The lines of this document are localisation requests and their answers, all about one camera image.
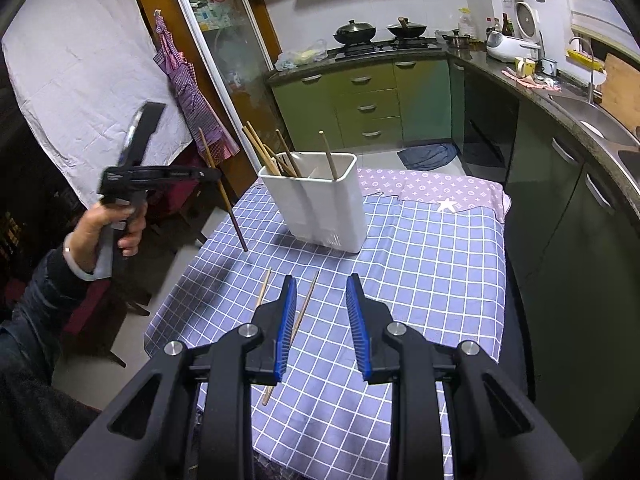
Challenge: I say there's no blue checked tablecloth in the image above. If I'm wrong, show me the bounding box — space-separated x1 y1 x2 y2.
144 179 507 480

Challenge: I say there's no white sheet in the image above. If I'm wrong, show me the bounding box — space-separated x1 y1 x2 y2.
2 0 197 209

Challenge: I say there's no black wok with lid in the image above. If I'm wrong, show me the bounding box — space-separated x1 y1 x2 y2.
385 16 430 40
332 19 377 46

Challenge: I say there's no wooden cutting board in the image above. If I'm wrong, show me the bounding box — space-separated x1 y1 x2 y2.
599 52 640 119

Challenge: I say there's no white plastic utensil holder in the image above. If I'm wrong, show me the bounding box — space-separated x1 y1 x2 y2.
258 151 369 254

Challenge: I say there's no blue floor cloth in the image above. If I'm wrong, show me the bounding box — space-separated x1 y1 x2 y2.
397 142 459 171

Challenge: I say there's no pink checked apron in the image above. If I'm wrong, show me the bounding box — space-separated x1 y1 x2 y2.
152 8 241 162

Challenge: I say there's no black gas stove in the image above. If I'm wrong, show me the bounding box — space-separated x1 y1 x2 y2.
327 35 449 62

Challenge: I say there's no person's left forearm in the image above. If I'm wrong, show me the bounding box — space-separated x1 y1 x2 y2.
0 247 108 480

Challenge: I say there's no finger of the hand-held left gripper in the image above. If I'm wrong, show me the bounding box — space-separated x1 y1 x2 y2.
149 166 222 185

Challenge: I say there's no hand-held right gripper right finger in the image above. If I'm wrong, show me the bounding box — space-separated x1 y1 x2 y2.
345 273 584 480

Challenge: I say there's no white bangle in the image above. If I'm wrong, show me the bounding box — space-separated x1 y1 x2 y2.
62 246 99 282

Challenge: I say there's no pink patterned cloth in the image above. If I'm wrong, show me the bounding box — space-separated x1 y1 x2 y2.
350 165 512 224

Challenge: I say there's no wooden chopstick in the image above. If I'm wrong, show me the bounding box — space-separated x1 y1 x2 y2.
275 130 302 178
246 120 284 177
319 130 338 181
262 270 320 407
255 267 273 311
241 127 279 177
198 128 249 253

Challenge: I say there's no steel kitchen sink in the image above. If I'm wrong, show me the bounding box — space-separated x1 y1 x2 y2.
562 97 640 172

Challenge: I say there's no steel faucet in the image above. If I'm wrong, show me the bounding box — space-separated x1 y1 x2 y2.
568 36 599 106

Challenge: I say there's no yellow sponge rack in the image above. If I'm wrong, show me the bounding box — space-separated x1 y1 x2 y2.
566 48 609 72

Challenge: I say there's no clear plastic bag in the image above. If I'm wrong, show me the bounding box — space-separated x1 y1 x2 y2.
274 38 329 71

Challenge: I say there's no person's left hand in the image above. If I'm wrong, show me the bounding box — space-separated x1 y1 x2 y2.
66 202 149 275

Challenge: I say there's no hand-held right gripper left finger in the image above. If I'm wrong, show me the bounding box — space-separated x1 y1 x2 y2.
54 275 299 480

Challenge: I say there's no glass sliding door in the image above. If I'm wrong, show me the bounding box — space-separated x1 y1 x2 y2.
165 0 287 157

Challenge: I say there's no small steel pot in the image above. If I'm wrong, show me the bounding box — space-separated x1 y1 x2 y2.
442 30 474 50

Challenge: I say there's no white rice cooker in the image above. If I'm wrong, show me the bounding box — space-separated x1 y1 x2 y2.
486 1 543 64

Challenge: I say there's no pink dishcloth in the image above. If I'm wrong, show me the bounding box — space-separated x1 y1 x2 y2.
501 68 564 92

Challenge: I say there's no dark green base cabinet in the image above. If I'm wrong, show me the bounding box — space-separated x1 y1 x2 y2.
447 57 640 413

